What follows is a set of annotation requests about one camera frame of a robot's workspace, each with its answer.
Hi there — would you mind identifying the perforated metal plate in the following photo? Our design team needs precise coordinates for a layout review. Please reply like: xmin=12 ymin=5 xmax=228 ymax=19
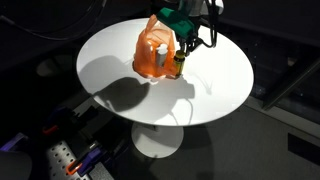
xmin=45 ymin=139 xmax=93 ymax=180

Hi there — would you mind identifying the black background cable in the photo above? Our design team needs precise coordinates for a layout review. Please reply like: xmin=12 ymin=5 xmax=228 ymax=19
xmin=0 ymin=0 xmax=108 ymax=42

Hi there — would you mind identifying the yellow bottle with dark cap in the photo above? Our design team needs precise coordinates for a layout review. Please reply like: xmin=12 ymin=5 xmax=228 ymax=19
xmin=172 ymin=49 xmax=187 ymax=78

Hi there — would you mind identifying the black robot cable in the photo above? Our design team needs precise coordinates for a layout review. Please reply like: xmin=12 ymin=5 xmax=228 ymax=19
xmin=198 ymin=0 xmax=220 ymax=50

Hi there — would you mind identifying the white round table base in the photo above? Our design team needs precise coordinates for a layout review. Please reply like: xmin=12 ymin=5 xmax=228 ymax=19
xmin=130 ymin=121 xmax=185 ymax=160

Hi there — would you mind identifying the orange plastic bag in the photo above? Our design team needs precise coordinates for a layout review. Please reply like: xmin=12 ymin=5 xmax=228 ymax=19
xmin=132 ymin=13 xmax=180 ymax=81

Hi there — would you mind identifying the white bottle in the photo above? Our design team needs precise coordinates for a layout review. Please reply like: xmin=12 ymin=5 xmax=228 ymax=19
xmin=155 ymin=43 xmax=169 ymax=68

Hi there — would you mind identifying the orange and purple clamp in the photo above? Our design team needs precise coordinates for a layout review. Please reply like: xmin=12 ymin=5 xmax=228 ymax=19
xmin=41 ymin=105 xmax=73 ymax=136
xmin=65 ymin=141 xmax=105 ymax=177

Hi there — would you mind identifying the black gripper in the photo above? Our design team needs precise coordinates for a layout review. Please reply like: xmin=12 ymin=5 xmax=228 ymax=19
xmin=178 ymin=30 xmax=205 ymax=57

